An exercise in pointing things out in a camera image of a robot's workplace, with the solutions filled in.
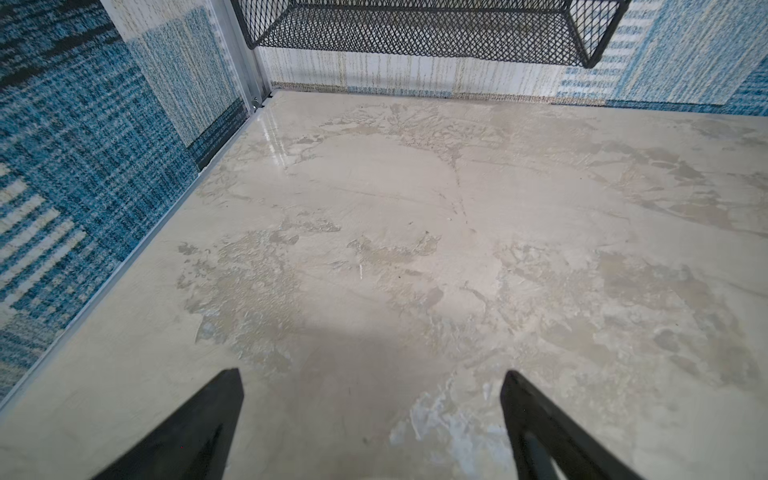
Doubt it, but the black wire mesh shelf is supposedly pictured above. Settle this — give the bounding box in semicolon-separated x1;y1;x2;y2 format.
232;0;629;69

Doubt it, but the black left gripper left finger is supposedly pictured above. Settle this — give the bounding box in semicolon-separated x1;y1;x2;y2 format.
95;368;244;479

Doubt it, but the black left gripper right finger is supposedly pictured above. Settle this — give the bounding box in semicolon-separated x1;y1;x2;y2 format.
500;370;640;479

